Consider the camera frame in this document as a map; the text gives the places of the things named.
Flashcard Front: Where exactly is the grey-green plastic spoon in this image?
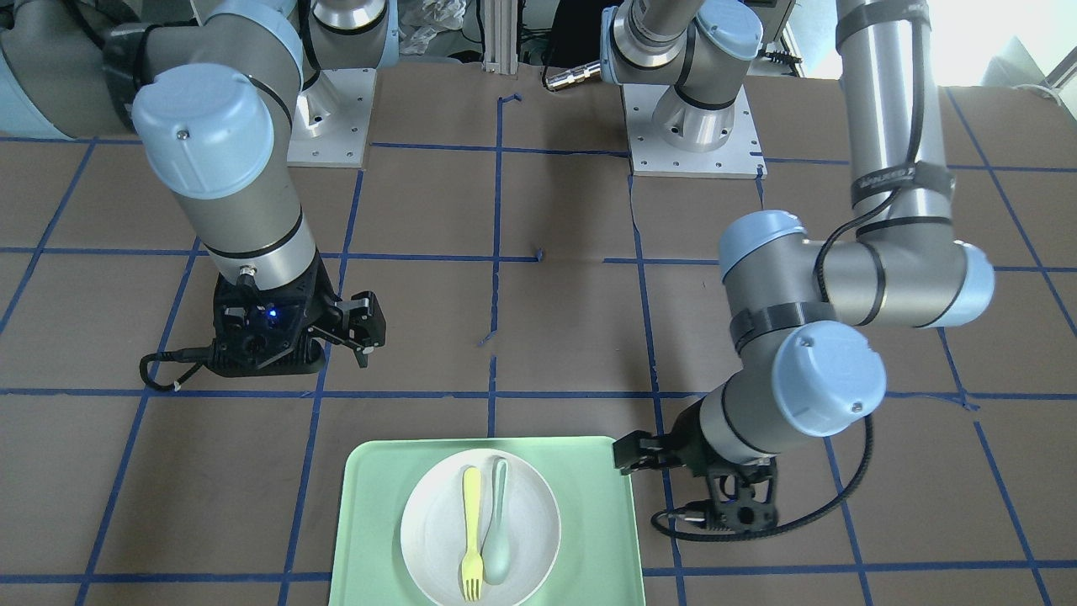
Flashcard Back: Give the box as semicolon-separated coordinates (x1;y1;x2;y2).
481;457;512;584

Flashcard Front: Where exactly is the aluminium frame post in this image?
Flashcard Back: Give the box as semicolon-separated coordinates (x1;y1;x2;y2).
480;0;522;79

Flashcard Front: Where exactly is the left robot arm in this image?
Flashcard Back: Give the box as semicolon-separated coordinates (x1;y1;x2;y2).
614;1;994;476

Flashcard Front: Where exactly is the yellow plastic fork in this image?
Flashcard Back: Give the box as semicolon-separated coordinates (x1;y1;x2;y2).
460;465;484;603

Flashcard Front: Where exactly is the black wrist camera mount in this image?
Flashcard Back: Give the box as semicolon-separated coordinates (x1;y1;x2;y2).
208;252;338;377
684;459;778;534

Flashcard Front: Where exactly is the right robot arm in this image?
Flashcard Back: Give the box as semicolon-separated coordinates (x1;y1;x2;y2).
3;1;398;377

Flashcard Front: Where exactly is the white round plate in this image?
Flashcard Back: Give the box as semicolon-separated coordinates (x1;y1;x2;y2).
400;449;561;605

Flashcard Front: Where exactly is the silver metal cylinder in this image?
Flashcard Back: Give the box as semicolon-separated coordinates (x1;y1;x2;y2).
543;61;602;93

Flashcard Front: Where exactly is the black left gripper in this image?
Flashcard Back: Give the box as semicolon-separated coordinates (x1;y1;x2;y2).
613;431;703;476

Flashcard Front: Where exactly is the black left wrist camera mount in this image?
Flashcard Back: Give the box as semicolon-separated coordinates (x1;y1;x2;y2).
684;459;778;534

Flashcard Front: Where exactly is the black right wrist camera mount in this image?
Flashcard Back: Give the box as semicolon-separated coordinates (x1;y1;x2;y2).
208;252;338;377

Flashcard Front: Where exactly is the black camera cable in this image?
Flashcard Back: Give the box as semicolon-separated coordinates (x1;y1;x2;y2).
139;348;218;393

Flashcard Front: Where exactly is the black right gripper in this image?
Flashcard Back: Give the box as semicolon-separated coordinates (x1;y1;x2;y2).
311;290;387;369

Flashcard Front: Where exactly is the light green tray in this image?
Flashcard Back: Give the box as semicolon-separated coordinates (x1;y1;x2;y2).
328;437;645;605

